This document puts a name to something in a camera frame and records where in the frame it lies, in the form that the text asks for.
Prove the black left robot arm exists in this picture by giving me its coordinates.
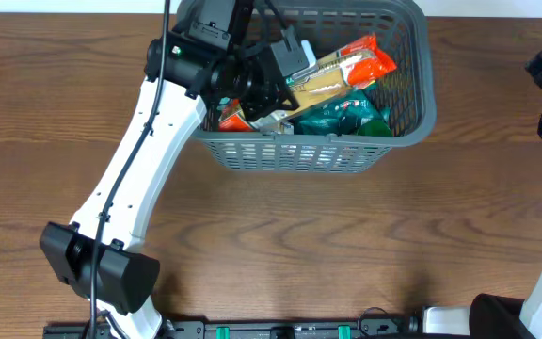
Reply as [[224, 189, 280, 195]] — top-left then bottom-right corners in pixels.
[[40, 1, 315, 338]]

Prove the beige paper pouch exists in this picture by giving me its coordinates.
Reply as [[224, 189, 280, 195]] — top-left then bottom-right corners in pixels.
[[250, 110, 295, 135]]

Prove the green lid jar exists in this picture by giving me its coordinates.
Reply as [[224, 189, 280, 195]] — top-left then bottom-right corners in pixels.
[[356, 107, 392, 137]]

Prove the orange spaghetti packet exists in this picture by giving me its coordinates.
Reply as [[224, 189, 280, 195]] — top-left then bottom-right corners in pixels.
[[218, 34, 397, 132]]

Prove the grey plastic lattice basket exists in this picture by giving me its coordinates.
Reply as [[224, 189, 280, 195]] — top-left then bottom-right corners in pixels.
[[195, 0, 437, 173]]

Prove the green instant coffee bag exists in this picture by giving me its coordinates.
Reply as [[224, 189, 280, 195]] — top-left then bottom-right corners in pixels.
[[294, 90, 379, 136]]

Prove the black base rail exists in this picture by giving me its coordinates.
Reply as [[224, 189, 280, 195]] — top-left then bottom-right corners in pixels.
[[42, 317, 422, 339]]

